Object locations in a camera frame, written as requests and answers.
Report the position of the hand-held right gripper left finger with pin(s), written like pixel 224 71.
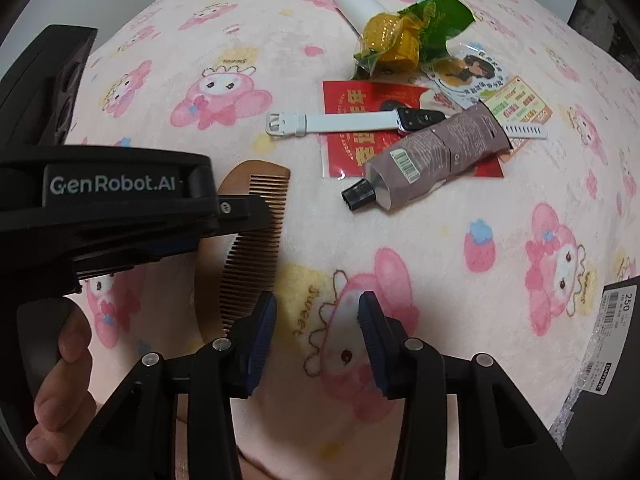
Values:
pixel 260 345

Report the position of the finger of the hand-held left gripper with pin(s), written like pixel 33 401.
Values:
pixel 240 215
pixel 30 100

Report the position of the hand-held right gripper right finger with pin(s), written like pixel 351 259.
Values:
pixel 372 345

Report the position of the wooden comb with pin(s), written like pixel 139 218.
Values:
pixel 260 260

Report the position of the black shoebox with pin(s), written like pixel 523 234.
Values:
pixel 615 360

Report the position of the person's left hand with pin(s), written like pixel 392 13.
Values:
pixel 65 410

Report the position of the pink printed blanket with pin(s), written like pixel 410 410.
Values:
pixel 400 260

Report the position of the red envelope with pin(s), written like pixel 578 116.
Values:
pixel 350 155

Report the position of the clear bubble wrap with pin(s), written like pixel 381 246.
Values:
pixel 565 415

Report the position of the mauve tube with black cap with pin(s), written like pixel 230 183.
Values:
pixel 440 150

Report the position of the yellow snack in green wrapper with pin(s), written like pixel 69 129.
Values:
pixel 395 40

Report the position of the white bottle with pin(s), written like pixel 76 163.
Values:
pixel 357 5

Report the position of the orange paper card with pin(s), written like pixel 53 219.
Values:
pixel 515 147

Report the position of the cream printed paper card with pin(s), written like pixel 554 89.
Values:
pixel 520 102

